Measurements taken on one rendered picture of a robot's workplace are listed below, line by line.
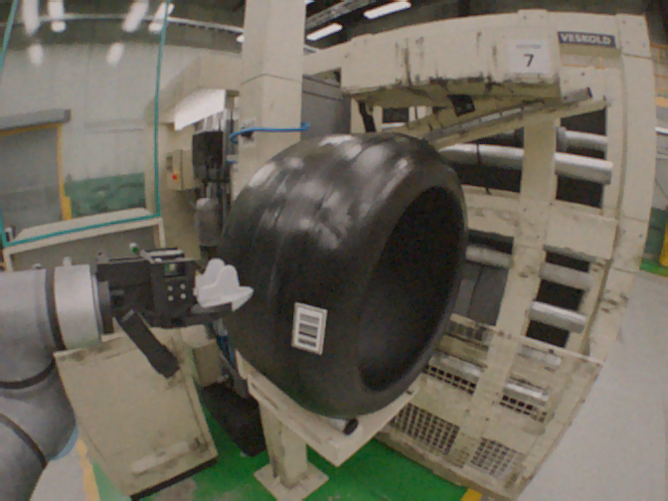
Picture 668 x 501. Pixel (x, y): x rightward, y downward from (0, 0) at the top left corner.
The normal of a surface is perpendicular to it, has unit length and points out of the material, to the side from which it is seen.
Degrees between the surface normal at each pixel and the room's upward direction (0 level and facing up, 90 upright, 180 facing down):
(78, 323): 87
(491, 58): 90
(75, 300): 61
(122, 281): 90
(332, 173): 44
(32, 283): 30
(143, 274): 90
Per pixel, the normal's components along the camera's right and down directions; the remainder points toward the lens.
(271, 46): 0.73, 0.21
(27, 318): 0.72, -0.08
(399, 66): -0.69, 0.19
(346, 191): 0.14, -0.25
